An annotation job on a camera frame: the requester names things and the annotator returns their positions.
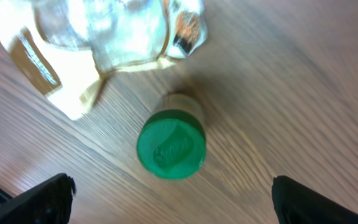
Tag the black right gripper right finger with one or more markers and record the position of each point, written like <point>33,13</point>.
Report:
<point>294,203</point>

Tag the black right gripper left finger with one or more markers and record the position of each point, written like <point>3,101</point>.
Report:
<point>48,202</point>

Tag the green lid jar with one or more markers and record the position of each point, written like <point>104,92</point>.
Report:
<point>172,142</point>

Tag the brown white snack pouch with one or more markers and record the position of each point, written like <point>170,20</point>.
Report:
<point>66,48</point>

